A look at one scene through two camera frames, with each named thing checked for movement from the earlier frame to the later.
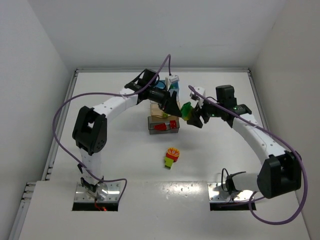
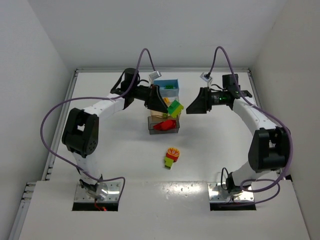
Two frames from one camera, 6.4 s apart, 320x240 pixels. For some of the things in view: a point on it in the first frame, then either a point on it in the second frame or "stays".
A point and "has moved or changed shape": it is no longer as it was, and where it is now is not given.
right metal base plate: (217, 194) stays
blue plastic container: (161, 84) stays
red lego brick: (174, 158) stays
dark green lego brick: (186, 110) has moved or changed shape
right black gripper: (201, 114) -> (206, 99)
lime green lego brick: (187, 118) has moved or changed shape
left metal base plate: (113, 193) stays
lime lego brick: (168, 163) stays
